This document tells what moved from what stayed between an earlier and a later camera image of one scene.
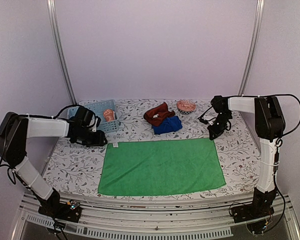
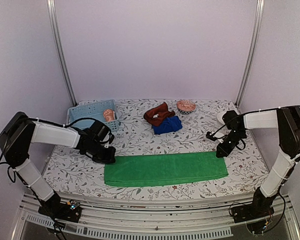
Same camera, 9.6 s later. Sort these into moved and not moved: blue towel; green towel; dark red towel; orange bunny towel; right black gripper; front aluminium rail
Moved: green towel; right black gripper
Not moved: dark red towel; front aluminium rail; blue towel; orange bunny towel
